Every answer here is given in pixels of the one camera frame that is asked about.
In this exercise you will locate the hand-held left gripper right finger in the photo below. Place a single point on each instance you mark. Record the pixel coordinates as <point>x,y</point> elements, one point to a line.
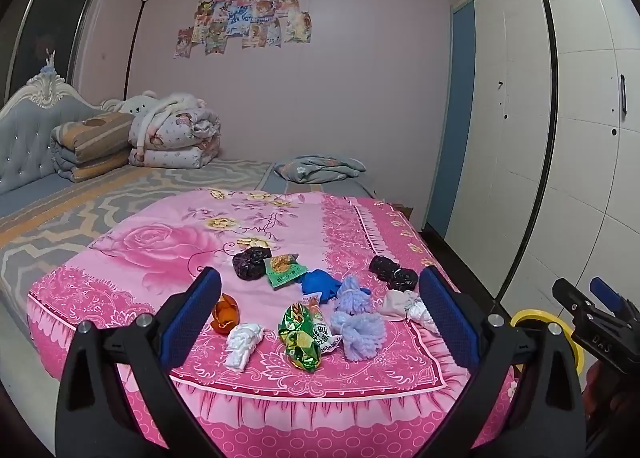
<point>447,318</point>

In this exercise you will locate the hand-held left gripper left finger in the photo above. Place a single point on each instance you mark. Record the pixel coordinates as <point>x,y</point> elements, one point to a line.
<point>195,318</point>

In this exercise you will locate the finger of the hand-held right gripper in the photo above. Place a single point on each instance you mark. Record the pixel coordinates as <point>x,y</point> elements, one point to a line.
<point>595,335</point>
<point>605,290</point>

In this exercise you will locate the white tissue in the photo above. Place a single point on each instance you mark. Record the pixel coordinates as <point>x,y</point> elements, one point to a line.
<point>417,315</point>
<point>242,343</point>

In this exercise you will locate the orange plastic wrapper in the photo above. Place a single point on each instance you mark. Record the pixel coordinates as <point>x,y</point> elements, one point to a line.
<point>225,313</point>

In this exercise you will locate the pale pink cloth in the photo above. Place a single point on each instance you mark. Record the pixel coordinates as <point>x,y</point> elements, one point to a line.
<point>392,305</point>

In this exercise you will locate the black plastic bag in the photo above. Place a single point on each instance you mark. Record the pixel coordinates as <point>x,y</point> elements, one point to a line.
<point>392,273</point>

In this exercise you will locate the yellow round bin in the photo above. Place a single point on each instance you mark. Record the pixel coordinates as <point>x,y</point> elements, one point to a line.
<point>525,315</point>

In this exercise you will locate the dark purple plastic bag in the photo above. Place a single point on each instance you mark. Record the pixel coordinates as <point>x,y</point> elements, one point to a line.
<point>251,263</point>

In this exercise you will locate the light blue yarn ball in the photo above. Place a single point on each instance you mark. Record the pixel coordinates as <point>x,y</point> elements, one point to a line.
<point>352,298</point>
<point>360,333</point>

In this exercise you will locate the green orange snack packet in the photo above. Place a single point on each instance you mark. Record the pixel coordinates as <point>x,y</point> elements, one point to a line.
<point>282,274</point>

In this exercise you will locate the green foil snack bag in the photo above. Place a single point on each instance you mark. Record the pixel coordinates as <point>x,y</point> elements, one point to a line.
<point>302,338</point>

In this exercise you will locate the blue sock ball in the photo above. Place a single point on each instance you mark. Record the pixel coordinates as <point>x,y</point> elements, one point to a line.
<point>320,283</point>

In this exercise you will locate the pink floral bedspread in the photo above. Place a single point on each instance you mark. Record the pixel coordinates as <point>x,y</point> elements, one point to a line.
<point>150,248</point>

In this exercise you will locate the grey patterned bed sheet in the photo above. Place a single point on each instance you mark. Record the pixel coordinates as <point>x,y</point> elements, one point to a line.
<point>75,208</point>

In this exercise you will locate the white and blue wardrobe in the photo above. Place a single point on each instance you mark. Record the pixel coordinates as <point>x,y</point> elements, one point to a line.
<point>525,137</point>

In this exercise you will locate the floral folded quilt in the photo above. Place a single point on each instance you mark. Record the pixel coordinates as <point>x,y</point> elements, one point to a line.
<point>175,137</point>

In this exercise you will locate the grey floral blanket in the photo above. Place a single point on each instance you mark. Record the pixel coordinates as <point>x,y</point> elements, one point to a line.
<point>320,167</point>

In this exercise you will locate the striped folded quilt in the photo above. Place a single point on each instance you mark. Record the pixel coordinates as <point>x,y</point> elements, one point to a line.
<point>90,147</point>

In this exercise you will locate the white plush bear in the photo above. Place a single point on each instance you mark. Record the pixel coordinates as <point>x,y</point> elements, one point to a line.
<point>137,105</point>

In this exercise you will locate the grey tufted headboard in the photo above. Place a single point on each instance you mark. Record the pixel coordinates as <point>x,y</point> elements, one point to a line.
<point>25,137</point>

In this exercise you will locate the small pale blue figurine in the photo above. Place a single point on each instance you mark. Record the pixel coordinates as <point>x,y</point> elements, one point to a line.
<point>50,62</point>

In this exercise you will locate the dark window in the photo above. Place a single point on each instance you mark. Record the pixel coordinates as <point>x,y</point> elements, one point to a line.
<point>50,27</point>

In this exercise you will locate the group of wall posters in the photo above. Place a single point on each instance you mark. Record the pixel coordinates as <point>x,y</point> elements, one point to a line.
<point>240,12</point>

